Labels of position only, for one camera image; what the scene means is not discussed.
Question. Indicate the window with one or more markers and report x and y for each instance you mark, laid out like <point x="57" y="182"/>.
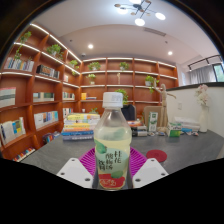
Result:
<point x="219" y="72"/>

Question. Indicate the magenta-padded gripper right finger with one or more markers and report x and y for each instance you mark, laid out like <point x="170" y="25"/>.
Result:
<point x="150" y="171"/>

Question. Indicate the white vase with flowers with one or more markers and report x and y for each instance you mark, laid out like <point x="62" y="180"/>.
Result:
<point x="203" y="120"/>

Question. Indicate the green and white box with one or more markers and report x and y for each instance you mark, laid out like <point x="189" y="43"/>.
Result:
<point x="174" y="130"/>

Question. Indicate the stack of dark books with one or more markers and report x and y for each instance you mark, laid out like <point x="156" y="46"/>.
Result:
<point x="139" y="130"/>

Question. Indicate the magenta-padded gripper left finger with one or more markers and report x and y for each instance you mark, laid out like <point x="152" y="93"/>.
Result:
<point x="75" y="171"/>

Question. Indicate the green and white carton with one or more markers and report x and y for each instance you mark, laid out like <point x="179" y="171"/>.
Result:
<point x="152" y="122"/>

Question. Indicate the brown wooden shelf unit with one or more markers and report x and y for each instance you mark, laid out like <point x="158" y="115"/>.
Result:
<point x="100" y="80"/>

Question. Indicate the clear yellow drink bottle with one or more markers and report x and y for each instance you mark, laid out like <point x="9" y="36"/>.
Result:
<point x="112" y="140"/>

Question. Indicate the white wall socket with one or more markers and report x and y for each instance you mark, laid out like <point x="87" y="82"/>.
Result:
<point x="180" y="106"/>

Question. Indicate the wooden artist mannequin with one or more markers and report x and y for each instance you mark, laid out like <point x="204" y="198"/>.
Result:
<point x="164" y="106"/>

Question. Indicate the round recessed ceiling light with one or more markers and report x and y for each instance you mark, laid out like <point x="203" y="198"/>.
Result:
<point x="90" y="46"/>
<point x="170" y="53"/>

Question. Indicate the black ceiling track rail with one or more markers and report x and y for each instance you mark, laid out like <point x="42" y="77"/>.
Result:
<point x="203" y="61"/>

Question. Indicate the white tissue pack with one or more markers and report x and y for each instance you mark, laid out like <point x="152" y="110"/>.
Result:
<point x="186" y="122"/>

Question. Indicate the flat round red coaster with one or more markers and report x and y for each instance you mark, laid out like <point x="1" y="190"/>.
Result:
<point x="156" y="155"/>

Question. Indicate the stack of colourful books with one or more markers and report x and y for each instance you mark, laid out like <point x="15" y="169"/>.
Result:
<point x="78" y="128"/>

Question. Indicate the branched ceiling lamp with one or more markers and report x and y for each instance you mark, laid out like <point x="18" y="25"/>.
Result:
<point x="140" y="10"/>

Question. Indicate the dark office chair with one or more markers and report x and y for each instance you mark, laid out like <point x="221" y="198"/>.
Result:
<point x="129" y="112"/>

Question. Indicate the grey curtain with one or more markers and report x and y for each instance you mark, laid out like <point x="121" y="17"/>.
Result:
<point x="201" y="75"/>

